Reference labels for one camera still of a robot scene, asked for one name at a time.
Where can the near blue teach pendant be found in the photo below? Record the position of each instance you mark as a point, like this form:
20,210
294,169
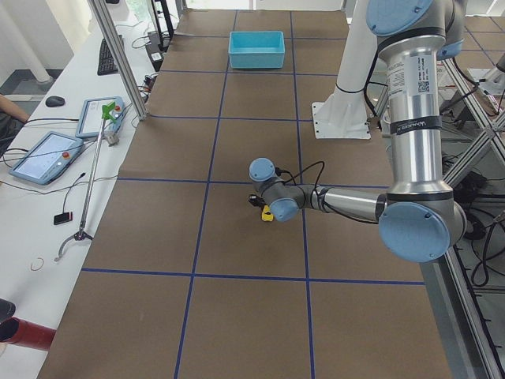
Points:
48,159

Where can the black keyboard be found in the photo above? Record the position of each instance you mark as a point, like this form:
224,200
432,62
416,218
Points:
106,62

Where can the blue teach pendant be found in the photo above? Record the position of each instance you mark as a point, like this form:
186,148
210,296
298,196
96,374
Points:
91,116
48,159

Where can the black computer mouse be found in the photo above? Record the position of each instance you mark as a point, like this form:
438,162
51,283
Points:
55,101

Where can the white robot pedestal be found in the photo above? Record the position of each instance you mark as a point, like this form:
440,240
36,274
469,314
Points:
343,115

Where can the rubber band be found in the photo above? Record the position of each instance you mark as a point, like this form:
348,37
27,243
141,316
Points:
37,264

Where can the person forearm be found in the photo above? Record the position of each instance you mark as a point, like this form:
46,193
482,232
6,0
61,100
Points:
9,107

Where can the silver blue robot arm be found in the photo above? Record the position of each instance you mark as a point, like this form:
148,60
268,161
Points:
418,218

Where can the green handled reacher grabber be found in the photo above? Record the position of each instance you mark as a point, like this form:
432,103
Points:
111,139

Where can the aluminium frame post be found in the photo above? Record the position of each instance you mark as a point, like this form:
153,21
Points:
107,27

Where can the yellow beetle toy car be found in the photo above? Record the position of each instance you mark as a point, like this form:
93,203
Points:
266,214

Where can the small black device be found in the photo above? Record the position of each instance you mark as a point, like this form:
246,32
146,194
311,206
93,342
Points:
62,218

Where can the far blue teach pendant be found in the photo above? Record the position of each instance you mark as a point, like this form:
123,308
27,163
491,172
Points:
91,116

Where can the red cylinder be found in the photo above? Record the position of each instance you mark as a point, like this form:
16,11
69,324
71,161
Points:
24,333

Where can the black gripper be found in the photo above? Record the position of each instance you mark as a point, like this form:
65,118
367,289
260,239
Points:
256,201

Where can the light blue plastic bin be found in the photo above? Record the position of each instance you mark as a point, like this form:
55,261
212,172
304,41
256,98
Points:
256,50

